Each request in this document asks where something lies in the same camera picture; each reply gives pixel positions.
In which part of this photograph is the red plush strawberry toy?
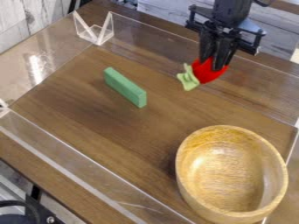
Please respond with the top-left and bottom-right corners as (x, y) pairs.
(176, 58), (228, 91)

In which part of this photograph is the black clamp with cable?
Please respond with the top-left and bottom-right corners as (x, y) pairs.
(0, 196), (65, 224)

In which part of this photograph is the clear acrylic table barrier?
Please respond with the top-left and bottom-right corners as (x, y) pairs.
(0, 12), (299, 224)

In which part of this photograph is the wooden bowl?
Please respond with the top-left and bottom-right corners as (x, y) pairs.
(174, 125), (288, 224)

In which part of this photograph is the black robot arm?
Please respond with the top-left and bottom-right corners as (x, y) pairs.
(185, 0), (274, 71)

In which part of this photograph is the green rectangular block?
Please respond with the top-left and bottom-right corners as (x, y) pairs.
(103, 67), (146, 108)

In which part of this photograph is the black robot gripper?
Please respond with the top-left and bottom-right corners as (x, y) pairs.
(185, 3), (266, 71)

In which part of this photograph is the clear acrylic corner bracket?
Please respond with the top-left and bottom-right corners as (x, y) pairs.
(71, 11), (114, 46)

